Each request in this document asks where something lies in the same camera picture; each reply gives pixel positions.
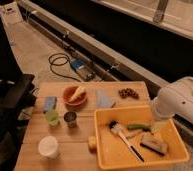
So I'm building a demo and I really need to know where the green chili pepper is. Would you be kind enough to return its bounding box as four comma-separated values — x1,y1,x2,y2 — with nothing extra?
127,124,151,131

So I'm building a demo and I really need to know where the bunch of dark grapes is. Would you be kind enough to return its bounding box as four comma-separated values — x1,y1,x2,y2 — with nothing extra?
118,88,139,99

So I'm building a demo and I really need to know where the light blue cloth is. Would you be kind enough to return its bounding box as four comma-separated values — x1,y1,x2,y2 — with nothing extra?
96,90,115,108

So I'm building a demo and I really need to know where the brown wooden block eraser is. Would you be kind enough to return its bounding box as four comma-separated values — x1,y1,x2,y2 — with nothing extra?
140,134,168,156

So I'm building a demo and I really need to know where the white paper sign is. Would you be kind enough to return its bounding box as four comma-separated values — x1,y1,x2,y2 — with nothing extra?
0,1,23,26

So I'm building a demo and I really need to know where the yellow plastic tray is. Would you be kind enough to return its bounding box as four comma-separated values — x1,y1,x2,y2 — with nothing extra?
94,105,189,170

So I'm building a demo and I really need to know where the orange bowl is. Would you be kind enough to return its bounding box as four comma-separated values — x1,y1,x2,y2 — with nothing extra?
63,86,87,106

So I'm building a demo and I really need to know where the black cable coil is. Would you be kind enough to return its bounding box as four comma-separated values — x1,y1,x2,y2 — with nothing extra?
48,52,83,83

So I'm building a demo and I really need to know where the blue sponge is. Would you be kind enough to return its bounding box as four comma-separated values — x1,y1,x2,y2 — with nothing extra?
43,96,57,113

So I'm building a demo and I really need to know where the blue and grey device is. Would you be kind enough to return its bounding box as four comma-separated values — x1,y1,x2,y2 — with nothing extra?
70,59,95,81

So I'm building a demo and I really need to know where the small metal cup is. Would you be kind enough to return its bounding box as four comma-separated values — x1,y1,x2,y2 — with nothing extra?
64,111,77,128

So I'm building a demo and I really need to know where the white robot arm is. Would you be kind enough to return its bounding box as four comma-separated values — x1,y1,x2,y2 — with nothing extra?
151,76,193,124

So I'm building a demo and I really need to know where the yellow corn cob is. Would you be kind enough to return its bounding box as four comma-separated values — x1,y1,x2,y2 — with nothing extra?
69,86,86,102

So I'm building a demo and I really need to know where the green plastic cup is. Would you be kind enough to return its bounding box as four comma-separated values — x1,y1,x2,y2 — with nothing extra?
45,109,59,126

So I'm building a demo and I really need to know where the black and white dish brush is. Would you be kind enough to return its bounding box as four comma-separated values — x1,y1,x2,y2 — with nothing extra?
109,120,144,162

